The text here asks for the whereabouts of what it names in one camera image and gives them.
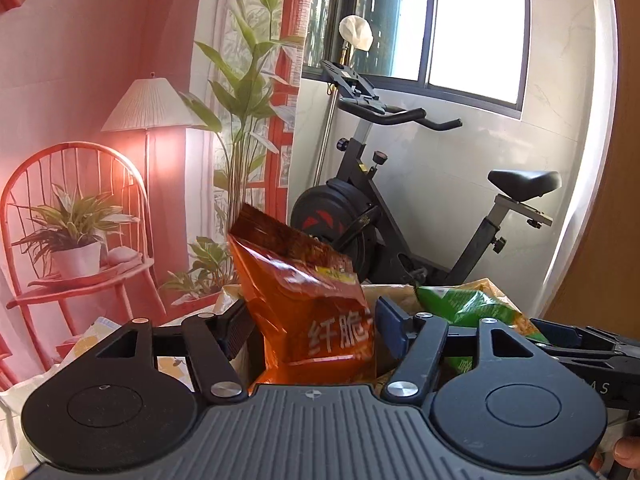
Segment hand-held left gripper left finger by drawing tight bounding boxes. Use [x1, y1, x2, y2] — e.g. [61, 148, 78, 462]
[95, 300, 259, 406]

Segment green snack bag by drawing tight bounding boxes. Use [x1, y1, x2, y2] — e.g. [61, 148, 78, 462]
[412, 282, 558, 376]

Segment person's right hand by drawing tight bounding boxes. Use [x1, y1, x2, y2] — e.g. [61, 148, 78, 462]
[613, 435, 640, 469]

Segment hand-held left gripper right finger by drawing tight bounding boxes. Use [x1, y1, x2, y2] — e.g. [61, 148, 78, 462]
[375, 296, 544, 404]

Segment mop with white cloth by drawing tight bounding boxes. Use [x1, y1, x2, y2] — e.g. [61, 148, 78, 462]
[312, 15, 375, 187]

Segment dark framed window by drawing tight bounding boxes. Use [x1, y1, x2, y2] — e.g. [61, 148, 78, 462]
[300, 0, 532, 122]

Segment wooden door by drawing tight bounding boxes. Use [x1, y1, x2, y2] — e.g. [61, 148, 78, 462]
[544, 0, 640, 343]

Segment orange snack bag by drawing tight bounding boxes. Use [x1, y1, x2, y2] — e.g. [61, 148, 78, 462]
[227, 203, 378, 394]

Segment cardboard box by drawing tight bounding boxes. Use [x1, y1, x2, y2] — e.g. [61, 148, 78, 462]
[215, 279, 531, 391]

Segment black exercise bike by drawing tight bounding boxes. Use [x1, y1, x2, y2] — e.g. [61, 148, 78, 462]
[290, 59, 563, 292]

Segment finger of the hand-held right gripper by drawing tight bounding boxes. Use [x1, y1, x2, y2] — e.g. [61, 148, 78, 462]
[530, 317, 640, 357]
[547, 352, 628, 377]

